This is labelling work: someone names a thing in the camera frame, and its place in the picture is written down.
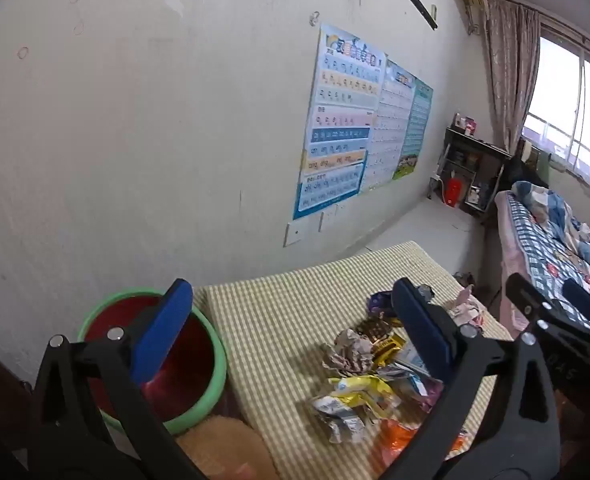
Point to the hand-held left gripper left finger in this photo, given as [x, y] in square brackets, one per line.
[162, 330]

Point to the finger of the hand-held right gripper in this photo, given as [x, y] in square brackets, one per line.
[582, 300]
[525, 300]

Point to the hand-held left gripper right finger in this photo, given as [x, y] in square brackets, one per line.
[420, 325]

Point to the yellow wrapper with dark stripe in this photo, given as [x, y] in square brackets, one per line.
[390, 349]

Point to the red bin with green rim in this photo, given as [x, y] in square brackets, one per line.
[195, 355]

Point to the pink floral wrapper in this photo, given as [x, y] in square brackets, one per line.
[462, 310]

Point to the dark blue wrapper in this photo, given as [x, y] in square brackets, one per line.
[377, 302]

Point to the silver wrapper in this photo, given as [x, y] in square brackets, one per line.
[347, 355]

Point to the yellow and white wrapper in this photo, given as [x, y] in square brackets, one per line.
[355, 390]

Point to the orange wrapper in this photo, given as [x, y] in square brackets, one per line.
[400, 440]

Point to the pile of assorted wrappers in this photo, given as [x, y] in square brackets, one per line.
[340, 420]

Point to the pink bedspread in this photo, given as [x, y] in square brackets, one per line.
[510, 280]

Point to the blue patchwork quilt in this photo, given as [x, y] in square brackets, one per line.
[535, 240]

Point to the yellow checkered mat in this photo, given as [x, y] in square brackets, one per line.
[275, 320]

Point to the red bag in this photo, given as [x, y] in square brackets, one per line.
[452, 192]

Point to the black bag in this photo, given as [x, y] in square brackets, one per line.
[522, 170]

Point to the dark metal shelf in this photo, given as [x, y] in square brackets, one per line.
[475, 145]

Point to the small pink box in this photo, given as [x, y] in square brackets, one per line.
[470, 125]

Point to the window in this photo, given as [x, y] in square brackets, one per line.
[555, 85]

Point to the pink patterned curtain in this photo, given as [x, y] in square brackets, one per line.
[510, 75]

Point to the white wall socket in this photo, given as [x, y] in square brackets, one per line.
[342, 209]
[327, 221]

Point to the white blank wall plate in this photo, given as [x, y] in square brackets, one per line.
[295, 234]

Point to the white and teal wall poster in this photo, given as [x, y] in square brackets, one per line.
[390, 125]

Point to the blue striped wall poster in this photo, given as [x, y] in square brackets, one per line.
[335, 135]

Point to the black wall bar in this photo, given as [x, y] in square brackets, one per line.
[419, 4]

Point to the wall hook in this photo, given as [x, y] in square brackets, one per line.
[315, 17]

